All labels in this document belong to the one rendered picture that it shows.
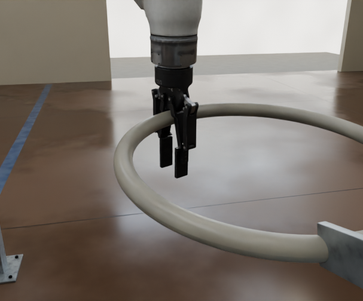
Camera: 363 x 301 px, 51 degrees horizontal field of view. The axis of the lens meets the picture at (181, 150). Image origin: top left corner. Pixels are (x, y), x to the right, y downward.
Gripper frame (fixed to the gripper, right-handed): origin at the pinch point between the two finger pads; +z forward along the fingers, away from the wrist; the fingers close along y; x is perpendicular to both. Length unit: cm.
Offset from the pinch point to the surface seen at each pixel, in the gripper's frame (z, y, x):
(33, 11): 20, -573, 133
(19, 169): 101, -217, 7
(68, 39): 61, -551, 175
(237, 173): 98, -115, 137
